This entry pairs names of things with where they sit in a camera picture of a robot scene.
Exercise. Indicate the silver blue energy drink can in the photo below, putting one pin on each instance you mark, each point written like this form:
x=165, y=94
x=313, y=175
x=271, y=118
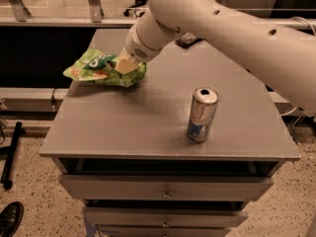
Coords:
x=203, y=108

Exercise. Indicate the grey top drawer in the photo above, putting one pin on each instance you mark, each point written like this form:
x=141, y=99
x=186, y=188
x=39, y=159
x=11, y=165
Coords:
x=166, y=187

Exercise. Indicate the grey bottom drawer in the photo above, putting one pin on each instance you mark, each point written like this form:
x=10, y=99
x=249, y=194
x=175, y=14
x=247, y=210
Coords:
x=135, y=231

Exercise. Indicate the black leather shoe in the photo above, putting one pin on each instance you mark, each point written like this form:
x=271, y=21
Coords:
x=11, y=218

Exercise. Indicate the black office chair base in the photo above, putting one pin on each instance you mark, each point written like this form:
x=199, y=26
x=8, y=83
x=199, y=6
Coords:
x=136, y=10

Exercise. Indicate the metal window rail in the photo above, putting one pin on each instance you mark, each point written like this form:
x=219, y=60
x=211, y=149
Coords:
x=122, y=23

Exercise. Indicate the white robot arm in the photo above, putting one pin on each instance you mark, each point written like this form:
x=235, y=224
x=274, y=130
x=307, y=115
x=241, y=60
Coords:
x=282, y=58

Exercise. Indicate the black stand leg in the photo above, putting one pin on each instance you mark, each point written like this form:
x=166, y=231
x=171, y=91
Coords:
x=9, y=153

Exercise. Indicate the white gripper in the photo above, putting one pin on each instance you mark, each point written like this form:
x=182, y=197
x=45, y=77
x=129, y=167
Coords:
x=134, y=48

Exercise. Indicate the grey drawer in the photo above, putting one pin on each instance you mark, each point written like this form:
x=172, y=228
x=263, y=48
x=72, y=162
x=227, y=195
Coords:
x=166, y=187
x=135, y=231
x=164, y=218

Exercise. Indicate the grey middle drawer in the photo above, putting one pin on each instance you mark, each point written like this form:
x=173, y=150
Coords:
x=164, y=218

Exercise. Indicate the green rice chip bag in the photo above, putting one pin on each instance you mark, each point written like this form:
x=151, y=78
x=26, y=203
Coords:
x=99, y=67

